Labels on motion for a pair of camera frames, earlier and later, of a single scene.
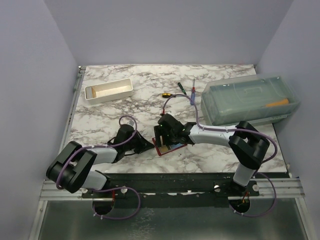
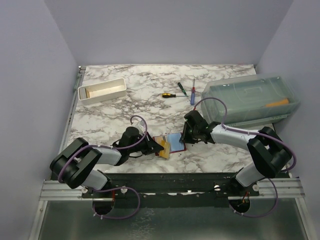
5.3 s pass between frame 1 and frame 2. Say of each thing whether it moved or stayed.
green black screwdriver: stayed
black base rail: stayed
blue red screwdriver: stayed
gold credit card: moved
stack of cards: moved
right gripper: moved
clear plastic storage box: stayed
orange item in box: stayed
